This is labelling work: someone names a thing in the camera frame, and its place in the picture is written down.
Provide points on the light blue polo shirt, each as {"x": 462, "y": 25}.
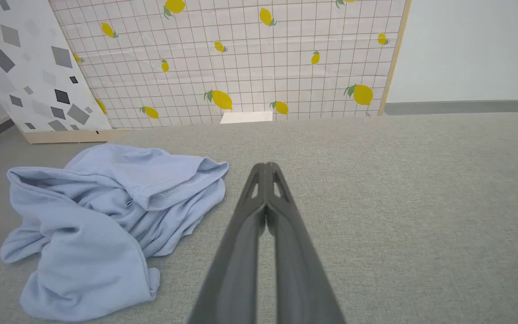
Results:
{"x": 92, "y": 225}

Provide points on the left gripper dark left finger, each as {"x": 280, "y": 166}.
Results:
{"x": 236, "y": 270}

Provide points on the lemon print grid board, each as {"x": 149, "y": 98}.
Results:
{"x": 250, "y": 67}

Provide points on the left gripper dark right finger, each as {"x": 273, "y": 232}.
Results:
{"x": 297, "y": 270}

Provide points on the grey fabric sofa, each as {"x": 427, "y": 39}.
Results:
{"x": 421, "y": 202}

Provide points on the grey terrazzo print board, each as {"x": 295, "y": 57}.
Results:
{"x": 29, "y": 67}

